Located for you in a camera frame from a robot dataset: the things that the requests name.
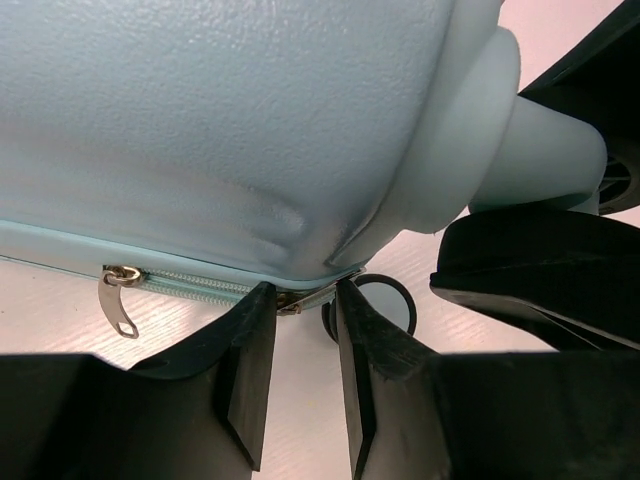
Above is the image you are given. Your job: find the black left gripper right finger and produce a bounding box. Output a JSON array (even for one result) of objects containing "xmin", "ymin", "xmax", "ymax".
[{"xmin": 335, "ymin": 281, "xmax": 639, "ymax": 479}]

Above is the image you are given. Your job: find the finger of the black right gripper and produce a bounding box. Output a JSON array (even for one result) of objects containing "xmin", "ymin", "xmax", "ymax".
[
  {"xmin": 430, "ymin": 209, "xmax": 639, "ymax": 350},
  {"xmin": 520, "ymin": 0, "xmax": 639, "ymax": 145}
]

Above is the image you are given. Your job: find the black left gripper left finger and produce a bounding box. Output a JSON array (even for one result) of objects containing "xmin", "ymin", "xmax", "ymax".
[{"xmin": 1, "ymin": 283, "xmax": 277, "ymax": 479}]

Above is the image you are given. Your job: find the light blue hard-shell suitcase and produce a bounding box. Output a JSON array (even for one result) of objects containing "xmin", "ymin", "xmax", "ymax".
[{"xmin": 1, "ymin": 1, "xmax": 639, "ymax": 312}]

